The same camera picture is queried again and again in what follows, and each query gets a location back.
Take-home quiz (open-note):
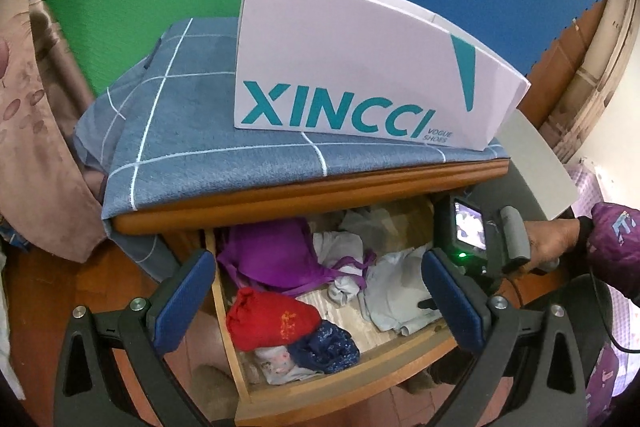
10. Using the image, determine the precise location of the white garment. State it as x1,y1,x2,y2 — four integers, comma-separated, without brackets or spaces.
358,244,442,336

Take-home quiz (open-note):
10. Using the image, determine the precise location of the dark blue sparkly underwear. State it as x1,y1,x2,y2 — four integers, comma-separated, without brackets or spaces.
286,320,360,374

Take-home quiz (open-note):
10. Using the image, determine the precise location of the purple bra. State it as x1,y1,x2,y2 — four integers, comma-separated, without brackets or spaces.
217,218,374,297

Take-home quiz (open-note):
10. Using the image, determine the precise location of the red rolled underwear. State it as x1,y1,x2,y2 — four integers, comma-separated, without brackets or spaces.
226,287,321,352

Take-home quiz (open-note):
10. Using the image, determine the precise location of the white floral small underwear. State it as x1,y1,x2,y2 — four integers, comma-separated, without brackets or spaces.
253,346,320,386

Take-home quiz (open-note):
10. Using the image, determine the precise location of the open wooden drawer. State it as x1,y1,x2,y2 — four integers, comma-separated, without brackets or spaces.
204,195,456,426

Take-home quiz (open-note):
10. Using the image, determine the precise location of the right hand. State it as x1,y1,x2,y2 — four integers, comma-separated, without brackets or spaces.
520,219,580,273

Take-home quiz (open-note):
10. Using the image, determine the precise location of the grey white box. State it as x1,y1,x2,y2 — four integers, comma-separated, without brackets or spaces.
469,109,578,221

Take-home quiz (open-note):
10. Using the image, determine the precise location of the purple jacket sleeve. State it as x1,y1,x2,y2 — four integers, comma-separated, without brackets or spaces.
580,202,639,306

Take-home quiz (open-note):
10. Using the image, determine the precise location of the pink floral curtain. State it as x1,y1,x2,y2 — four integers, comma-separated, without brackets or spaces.
1,0,106,263

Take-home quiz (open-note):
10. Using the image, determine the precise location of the wooden nightstand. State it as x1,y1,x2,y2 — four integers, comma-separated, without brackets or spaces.
112,158,509,236

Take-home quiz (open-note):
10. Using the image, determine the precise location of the white XINCCI shoe box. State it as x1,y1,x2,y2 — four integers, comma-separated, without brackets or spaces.
234,0,529,150

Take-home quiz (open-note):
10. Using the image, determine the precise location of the blue checked cloth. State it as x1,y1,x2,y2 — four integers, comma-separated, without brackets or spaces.
74,17,506,282

